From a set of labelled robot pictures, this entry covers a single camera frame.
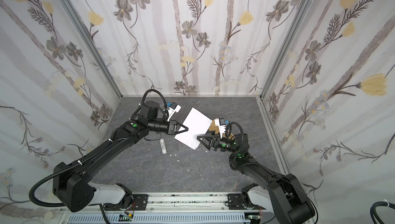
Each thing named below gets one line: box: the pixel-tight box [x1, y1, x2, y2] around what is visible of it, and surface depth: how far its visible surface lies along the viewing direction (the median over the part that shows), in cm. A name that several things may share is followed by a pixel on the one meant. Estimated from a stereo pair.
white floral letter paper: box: [173, 107, 213, 151], surface depth 72 cm
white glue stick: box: [159, 138, 167, 155], surface depth 93 cm
